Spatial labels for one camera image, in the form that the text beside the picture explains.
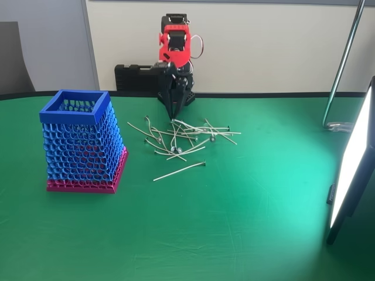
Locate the black perforated arm base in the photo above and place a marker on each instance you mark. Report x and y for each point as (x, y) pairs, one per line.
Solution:
(190, 98)

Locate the blue and magenta mesh basket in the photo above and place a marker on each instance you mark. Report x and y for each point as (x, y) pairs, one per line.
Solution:
(73, 116)

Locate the green table cloth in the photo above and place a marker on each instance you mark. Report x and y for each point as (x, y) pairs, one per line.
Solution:
(205, 219)

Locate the chrome metal stand pole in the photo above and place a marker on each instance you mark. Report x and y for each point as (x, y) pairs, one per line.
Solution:
(348, 44)

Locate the black plastic tool case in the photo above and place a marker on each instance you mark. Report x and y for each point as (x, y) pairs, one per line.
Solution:
(129, 77)

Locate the candle wick with metal base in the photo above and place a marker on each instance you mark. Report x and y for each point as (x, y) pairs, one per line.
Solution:
(171, 123)
(152, 128)
(195, 137)
(206, 119)
(232, 143)
(156, 152)
(146, 140)
(173, 150)
(211, 139)
(179, 151)
(184, 124)
(204, 162)
(146, 118)
(228, 128)
(159, 140)

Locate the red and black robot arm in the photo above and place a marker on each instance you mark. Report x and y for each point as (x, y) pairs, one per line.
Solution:
(178, 57)

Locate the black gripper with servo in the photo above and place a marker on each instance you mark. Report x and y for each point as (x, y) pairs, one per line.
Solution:
(173, 89)

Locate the black framed LED light panel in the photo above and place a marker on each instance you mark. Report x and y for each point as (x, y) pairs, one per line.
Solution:
(351, 164)

